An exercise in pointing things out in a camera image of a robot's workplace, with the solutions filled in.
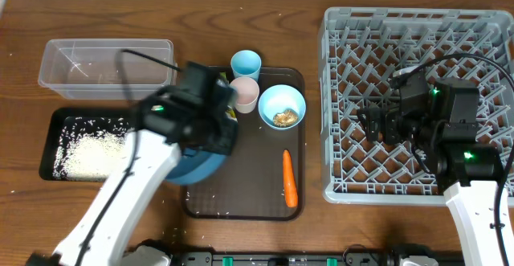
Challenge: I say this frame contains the dark blue plate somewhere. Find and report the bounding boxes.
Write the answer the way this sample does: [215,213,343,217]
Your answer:
[165,149,226,186]

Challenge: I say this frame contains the light blue small bowl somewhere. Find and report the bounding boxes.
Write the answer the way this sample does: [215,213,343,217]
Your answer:
[258,84,307,131]

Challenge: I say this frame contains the brown food scraps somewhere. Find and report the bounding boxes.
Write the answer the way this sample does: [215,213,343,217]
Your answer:
[273,109,299,128]

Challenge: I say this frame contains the orange carrot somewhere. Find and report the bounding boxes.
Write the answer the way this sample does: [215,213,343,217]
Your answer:
[283,149,299,207]

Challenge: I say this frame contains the white rice pile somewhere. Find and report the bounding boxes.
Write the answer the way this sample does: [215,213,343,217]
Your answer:
[52,117,131,182]

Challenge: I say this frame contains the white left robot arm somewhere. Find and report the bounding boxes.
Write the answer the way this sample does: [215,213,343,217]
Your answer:
[26,49,238,265]

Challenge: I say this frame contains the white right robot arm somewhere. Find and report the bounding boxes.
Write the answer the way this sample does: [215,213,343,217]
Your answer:
[357,68,513,265]

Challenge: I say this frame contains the grey plastic dishwasher rack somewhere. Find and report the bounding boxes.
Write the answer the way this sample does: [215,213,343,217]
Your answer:
[318,7,513,206]

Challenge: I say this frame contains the black waste tray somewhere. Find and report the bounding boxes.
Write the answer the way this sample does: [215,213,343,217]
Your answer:
[39,108,132,182]

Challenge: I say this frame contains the pink cup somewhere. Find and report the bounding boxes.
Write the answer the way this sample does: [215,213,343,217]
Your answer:
[230,77,260,113]

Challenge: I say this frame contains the light blue cup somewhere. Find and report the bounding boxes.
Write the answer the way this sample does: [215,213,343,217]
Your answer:
[230,50,262,81]

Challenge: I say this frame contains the dark brown serving tray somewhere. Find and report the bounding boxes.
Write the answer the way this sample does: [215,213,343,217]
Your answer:
[182,68,305,221]

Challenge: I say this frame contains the clear plastic bin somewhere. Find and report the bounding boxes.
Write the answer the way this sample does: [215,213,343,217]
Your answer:
[39,39,176,100]

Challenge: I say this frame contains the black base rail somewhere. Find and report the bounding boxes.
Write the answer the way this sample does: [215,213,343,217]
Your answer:
[120,239,467,266]

